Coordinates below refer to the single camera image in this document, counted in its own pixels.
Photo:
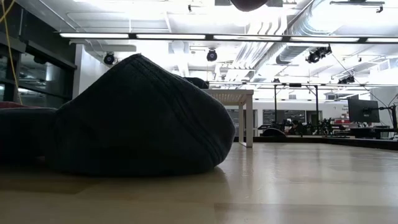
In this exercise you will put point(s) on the silver ribbed ventilation duct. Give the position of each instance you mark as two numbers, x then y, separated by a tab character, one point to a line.
292	54

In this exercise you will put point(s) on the red storage boxes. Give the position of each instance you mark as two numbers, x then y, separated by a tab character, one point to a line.
342	121

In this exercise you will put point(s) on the black round ceiling spotlight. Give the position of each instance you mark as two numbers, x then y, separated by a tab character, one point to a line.
109	58
211	55

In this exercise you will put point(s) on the white perforated shelf riser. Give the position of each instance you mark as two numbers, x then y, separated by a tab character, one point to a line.
236	95

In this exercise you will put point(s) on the dark glass partition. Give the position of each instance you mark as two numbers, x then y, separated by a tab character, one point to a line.
46	81

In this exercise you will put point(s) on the dark office desk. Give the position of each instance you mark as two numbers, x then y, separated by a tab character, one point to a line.
373	132

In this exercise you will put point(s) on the black computer monitor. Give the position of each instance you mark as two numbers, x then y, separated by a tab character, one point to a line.
363	110

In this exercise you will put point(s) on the black dome-shaped object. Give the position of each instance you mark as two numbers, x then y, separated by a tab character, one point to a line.
273	132

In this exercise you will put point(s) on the black ceiling spotlight cluster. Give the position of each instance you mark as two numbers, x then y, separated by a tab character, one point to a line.
314	56
349	80

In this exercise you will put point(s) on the person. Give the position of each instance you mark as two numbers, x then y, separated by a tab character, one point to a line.
294	126

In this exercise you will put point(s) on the black metal stand frame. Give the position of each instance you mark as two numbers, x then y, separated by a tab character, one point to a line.
275	102

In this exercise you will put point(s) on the overhead LED light bar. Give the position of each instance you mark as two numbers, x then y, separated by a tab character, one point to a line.
171	36

